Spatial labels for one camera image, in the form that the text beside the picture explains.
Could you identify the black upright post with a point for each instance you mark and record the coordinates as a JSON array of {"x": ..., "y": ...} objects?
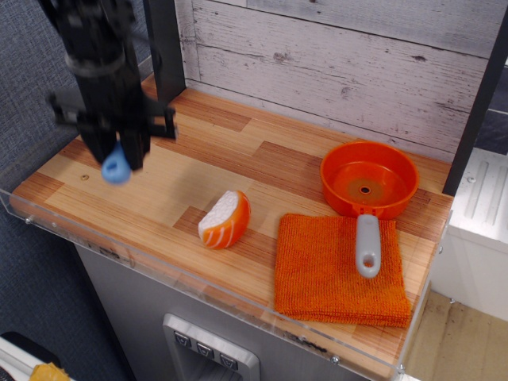
[
  {"x": 167, "y": 61},
  {"x": 479, "y": 109}
]

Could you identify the orange folded cloth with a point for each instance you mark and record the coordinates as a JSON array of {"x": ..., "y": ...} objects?
[{"x": 316, "y": 277}]

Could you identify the grey cabinet with button panel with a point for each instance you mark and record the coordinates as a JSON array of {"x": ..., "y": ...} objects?
[{"x": 169, "y": 330}]

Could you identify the clear acrylic table guard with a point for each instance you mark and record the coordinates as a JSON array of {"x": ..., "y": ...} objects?
[{"x": 150, "y": 225}]

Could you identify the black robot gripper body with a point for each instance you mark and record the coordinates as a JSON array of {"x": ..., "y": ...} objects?
[{"x": 98, "y": 42}]

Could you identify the black left upright post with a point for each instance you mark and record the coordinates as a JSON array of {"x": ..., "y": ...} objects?
[{"x": 167, "y": 61}]

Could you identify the toy salmon sushi piece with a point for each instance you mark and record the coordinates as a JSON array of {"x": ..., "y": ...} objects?
[{"x": 226, "y": 222}]

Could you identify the yellow object at corner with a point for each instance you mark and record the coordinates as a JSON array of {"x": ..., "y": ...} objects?
[{"x": 48, "y": 372}]

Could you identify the white plastic box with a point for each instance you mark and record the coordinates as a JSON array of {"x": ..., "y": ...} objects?
[{"x": 470, "y": 266}]

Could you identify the orange toy pot grey handle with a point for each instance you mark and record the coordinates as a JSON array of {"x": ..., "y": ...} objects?
[{"x": 370, "y": 182}]

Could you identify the grey and blue toy spoon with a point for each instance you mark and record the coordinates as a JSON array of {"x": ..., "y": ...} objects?
[{"x": 115, "y": 168}]

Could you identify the black right upright post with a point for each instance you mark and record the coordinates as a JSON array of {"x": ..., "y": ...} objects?
[{"x": 479, "y": 109}]

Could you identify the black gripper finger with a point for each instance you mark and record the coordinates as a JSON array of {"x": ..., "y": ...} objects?
[
  {"x": 100, "y": 144},
  {"x": 135, "y": 144}
]

